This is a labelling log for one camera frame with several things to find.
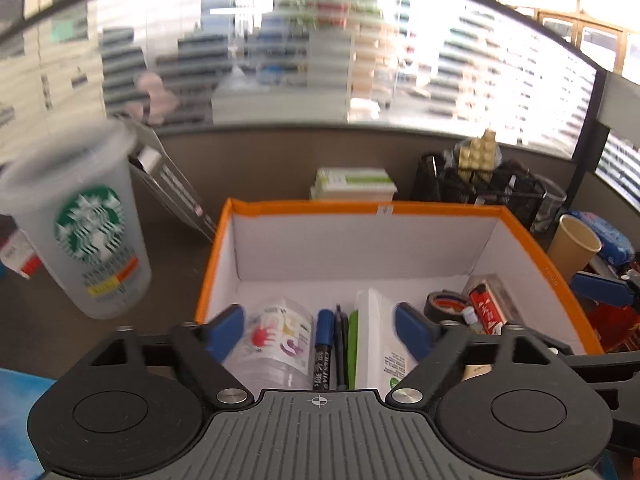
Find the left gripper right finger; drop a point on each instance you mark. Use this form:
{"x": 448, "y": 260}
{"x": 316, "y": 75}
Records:
{"x": 438, "y": 351}

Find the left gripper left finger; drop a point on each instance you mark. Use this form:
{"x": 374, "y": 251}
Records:
{"x": 201, "y": 349}

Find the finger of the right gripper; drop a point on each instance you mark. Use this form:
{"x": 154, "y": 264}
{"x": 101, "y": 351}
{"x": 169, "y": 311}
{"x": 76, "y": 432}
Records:
{"x": 617, "y": 292}
{"x": 579, "y": 405}

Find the black tape roll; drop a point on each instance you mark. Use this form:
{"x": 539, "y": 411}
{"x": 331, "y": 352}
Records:
{"x": 445, "y": 306}

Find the white plastic device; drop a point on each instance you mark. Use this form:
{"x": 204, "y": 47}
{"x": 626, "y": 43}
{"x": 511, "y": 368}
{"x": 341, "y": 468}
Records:
{"x": 382, "y": 360}

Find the clear plastic printed jar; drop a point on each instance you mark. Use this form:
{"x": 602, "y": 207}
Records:
{"x": 274, "y": 351}

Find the green tube white cap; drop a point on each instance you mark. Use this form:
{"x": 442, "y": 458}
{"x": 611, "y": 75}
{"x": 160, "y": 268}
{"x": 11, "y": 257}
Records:
{"x": 352, "y": 349}

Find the blue cap marker pen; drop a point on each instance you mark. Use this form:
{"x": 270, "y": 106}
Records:
{"x": 323, "y": 344}

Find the cream cosmetic tube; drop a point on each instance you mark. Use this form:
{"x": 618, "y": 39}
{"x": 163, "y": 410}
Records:
{"x": 475, "y": 370}

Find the red pen package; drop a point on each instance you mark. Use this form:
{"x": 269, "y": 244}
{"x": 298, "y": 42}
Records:
{"x": 487, "y": 309}

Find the red drink can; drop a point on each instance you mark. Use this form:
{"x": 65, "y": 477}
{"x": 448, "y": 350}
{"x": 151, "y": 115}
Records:
{"x": 616, "y": 328}

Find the blue tissue pack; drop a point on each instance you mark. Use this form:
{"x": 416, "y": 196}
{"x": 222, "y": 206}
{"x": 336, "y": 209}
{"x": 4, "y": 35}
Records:
{"x": 617, "y": 249}

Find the brown paper cup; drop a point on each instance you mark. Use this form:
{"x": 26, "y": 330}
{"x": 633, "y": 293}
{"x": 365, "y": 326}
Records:
{"x": 573, "y": 246}

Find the black thin pen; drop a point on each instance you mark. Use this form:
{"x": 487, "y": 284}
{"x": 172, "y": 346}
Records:
{"x": 341, "y": 347}

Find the clear glass jar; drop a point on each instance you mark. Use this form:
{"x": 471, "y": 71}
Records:
{"x": 554, "y": 199}

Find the orange cardboard box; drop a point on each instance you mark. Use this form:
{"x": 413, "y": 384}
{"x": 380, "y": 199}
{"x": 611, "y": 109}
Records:
{"x": 321, "y": 254}

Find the black mesh organizer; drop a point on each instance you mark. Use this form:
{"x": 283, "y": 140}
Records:
{"x": 510, "y": 185}

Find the green white medicine box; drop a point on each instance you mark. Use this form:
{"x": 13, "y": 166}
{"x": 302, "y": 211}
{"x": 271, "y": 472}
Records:
{"x": 368, "y": 184}

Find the black white carton box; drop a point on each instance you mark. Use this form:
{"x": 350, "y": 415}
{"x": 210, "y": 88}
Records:
{"x": 165, "y": 180}

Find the beige building brick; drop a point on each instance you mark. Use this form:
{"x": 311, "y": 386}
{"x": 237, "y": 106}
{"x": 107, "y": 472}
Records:
{"x": 479, "y": 154}

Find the Starbucks plastic cup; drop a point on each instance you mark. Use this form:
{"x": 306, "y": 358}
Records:
{"x": 72, "y": 197}

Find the white red paper card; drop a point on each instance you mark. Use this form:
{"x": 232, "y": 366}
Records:
{"x": 18, "y": 255}

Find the colourful AGON desk mat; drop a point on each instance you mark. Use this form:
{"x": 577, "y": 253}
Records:
{"x": 18, "y": 393}

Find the potted green plant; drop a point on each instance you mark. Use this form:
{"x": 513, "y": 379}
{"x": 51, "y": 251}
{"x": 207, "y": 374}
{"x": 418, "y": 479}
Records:
{"x": 338, "y": 14}

